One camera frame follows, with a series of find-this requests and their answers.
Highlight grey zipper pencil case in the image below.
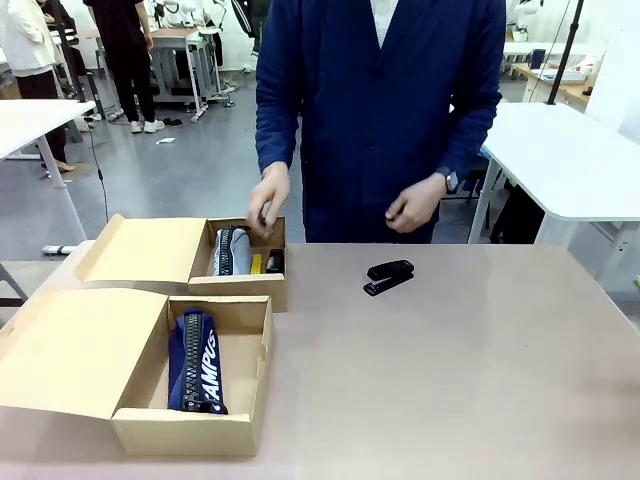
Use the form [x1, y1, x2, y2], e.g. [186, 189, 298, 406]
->
[211, 225, 253, 278]

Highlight bystander in white jacket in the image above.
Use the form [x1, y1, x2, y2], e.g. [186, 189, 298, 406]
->
[0, 0, 76, 174]

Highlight white table grey legs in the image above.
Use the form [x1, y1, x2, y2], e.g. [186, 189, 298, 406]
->
[0, 98, 97, 257]

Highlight black stand pole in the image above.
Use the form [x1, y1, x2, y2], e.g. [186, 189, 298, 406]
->
[52, 0, 107, 119]

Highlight bystander in black clothes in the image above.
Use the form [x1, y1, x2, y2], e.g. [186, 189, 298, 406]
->
[82, 0, 166, 135]

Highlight small black stapler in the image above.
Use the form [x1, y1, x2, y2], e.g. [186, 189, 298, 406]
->
[363, 259, 416, 298]

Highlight white table rounded corner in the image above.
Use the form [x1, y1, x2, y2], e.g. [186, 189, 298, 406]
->
[467, 102, 640, 297]

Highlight large open cardboard box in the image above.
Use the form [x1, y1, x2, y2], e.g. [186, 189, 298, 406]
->
[0, 287, 275, 459]

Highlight blue campus pencil case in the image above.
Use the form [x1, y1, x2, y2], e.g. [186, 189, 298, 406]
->
[166, 308, 230, 417]

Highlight wooden desk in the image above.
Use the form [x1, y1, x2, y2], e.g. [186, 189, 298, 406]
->
[512, 62, 604, 105]

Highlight grey metal workbench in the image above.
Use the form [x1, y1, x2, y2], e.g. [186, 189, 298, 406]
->
[147, 27, 225, 124]

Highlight small open cardboard box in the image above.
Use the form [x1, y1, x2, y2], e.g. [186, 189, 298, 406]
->
[74, 213, 290, 314]

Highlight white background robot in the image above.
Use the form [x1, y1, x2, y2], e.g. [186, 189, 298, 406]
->
[512, 0, 544, 42]

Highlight person's right forearm blue sleeve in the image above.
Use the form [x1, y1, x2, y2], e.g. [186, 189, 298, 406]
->
[254, 89, 302, 176]

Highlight bystander in striped black jacket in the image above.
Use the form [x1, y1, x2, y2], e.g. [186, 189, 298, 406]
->
[230, 0, 267, 57]

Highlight person's left hand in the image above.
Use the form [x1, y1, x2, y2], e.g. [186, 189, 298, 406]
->
[384, 174, 448, 233]

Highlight black tripod pole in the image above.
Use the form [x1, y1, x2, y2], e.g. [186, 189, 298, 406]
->
[546, 0, 586, 106]

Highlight person's right hand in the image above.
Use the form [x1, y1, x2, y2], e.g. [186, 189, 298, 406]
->
[246, 162, 292, 233]

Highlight person in blue coat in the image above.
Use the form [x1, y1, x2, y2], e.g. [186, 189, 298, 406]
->
[254, 0, 508, 245]

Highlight person's left forearm blue sleeve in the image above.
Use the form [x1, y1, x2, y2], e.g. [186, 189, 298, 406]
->
[433, 89, 503, 184]

